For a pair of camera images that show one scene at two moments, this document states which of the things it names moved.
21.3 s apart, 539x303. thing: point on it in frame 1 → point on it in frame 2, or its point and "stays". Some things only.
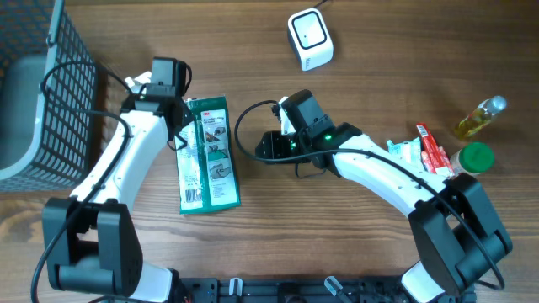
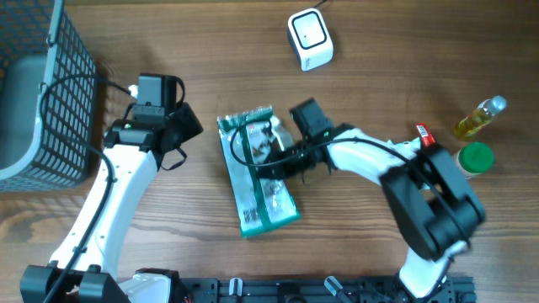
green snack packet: (207, 170) → (247, 137)
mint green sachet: (409, 151) stays
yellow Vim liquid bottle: (479, 116) stays
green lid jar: (473, 158) stays
